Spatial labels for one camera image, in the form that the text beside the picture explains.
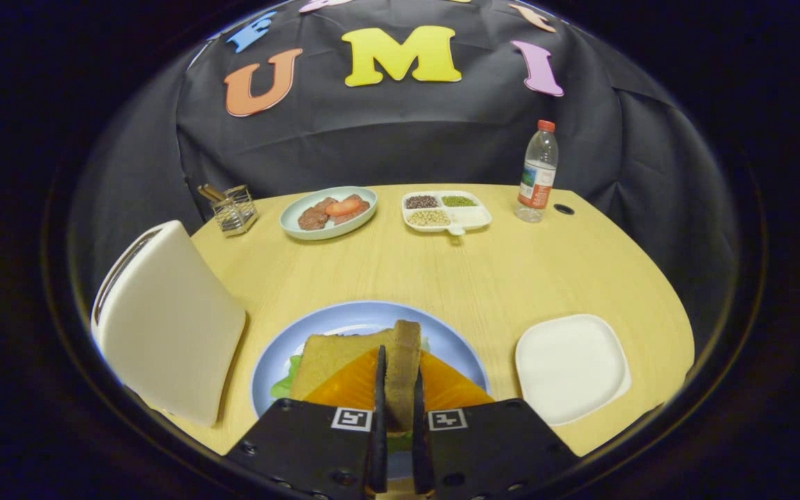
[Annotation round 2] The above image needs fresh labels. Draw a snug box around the white square plate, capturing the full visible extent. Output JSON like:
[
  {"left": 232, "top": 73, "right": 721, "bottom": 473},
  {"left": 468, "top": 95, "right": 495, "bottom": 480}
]
[{"left": 515, "top": 314, "right": 631, "bottom": 426}]

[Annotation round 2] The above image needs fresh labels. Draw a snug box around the white toaster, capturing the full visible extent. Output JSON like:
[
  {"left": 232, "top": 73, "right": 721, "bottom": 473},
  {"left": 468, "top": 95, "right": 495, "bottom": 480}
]
[{"left": 91, "top": 220, "right": 248, "bottom": 427}]

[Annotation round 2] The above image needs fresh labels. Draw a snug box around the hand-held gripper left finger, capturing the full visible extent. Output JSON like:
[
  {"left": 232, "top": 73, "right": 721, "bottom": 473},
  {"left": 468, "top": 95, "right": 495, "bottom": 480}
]
[{"left": 224, "top": 344, "right": 390, "bottom": 500}]

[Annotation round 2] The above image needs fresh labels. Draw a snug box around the white divided tray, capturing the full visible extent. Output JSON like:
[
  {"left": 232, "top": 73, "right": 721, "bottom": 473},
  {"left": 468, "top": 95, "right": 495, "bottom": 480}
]
[{"left": 401, "top": 190, "right": 493, "bottom": 237}]

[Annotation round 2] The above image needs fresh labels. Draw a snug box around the green lettuce leaf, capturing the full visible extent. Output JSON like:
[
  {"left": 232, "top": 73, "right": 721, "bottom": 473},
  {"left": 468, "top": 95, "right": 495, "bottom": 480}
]
[{"left": 270, "top": 337, "right": 432, "bottom": 452}]

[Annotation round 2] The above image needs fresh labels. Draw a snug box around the clear water bottle red cap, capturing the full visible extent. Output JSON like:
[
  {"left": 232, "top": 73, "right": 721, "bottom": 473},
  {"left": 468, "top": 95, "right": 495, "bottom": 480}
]
[{"left": 514, "top": 119, "right": 559, "bottom": 223}]

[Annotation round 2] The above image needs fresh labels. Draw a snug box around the brown meat slice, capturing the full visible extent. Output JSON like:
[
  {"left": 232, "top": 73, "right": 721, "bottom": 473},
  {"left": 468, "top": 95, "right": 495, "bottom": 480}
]
[
  {"left": 334, "top": 201, "right": 372, "bottom": 224},
  {"left": 297, "top": 197, "right": 337, "bottom": 231}
]

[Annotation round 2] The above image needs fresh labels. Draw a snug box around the pale green round plate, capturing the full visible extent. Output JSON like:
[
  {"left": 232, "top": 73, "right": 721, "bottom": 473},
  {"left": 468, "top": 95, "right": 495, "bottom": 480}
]
[{"left": 279, "top": 185, "right": 378, "bottom": 241}]

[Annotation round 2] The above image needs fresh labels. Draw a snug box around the toasted brown bread slice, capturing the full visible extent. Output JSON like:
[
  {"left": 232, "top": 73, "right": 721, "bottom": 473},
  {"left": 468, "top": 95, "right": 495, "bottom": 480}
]
[{"left": 289, "top": 319, "right": 423, "bottom": 435}]

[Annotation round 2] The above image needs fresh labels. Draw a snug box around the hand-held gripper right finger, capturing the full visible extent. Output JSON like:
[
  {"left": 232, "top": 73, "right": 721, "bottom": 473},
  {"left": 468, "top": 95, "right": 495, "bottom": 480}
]
[{"left": 410, "top": 349, "right": 579, "bottom": 500}]

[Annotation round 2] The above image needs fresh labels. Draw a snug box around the black backdrop cloth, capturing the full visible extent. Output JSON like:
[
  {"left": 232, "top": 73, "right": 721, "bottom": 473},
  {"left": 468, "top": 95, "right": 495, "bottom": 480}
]
[{"left": 67, "top": 0, "right": 741, "bottom": 362}]

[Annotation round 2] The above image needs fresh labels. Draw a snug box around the pile of pale beans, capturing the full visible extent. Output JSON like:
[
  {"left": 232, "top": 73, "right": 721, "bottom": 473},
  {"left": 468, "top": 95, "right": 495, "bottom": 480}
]
[{"left": 408, "top": 209, "right": 451, "bottom": 228}]

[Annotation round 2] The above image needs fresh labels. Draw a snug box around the blue round plate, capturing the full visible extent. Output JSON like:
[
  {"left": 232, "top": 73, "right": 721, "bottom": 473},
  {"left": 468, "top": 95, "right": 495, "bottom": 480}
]
[{"left": 251, "top": 300, "right": 490, "bottom": 481}]

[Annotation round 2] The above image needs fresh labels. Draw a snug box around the metal wire basket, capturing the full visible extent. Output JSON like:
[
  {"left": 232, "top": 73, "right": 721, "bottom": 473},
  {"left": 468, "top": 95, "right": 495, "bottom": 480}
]
[{"left": 212, "top": 185, "right": 259, "bottom": 238}]

